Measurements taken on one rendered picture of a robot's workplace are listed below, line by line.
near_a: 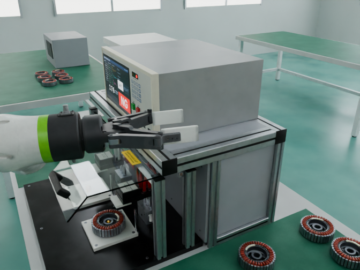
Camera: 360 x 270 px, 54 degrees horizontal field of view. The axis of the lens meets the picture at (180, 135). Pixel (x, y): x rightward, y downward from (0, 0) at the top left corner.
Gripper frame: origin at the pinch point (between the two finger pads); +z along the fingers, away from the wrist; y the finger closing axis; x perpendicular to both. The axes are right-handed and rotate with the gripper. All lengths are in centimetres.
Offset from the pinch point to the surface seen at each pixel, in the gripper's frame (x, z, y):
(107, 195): 42, -20, 57
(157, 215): 31.8, -5.2, 19.8
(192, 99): 1.6, 8.7, 30.2
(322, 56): 23, 210, 277
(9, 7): -52, -141, 486
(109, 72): -4, -14, 61
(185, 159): 15.6, 3.4, 18.6
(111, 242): 46, -20, 31
